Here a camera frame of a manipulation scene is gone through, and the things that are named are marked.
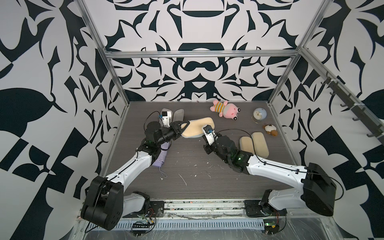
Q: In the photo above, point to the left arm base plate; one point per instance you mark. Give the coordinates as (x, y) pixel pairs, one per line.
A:
(153, 209)

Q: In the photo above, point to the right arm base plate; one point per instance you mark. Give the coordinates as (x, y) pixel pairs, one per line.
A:
(258, 209)

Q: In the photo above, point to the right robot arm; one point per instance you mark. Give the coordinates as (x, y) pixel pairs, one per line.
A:
(310, 186)

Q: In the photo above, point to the pink plush toy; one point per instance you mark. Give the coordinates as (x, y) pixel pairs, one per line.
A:
(225, 109)

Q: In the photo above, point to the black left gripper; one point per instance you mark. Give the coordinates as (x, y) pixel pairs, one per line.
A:
(177, 129)

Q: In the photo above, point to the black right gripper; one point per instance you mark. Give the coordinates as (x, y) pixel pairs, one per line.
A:
(208, 147)

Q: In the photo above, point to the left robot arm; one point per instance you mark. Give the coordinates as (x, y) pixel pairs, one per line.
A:
(105, 201)

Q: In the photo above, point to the blue alarm clock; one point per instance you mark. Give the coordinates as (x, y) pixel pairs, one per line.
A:
(259, 115)

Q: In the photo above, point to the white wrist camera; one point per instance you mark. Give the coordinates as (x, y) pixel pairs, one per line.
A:
(209, 133)
(166, 117)

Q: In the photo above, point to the wall hook rack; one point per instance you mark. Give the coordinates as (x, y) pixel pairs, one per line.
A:
(361, 111)

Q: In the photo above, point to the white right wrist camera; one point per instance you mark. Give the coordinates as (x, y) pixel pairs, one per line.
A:
(209, 133)

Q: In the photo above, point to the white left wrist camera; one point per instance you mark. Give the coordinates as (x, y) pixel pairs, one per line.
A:
(166, 117)

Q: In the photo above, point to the brown white plush toy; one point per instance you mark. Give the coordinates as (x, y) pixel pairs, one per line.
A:
(271, 130)

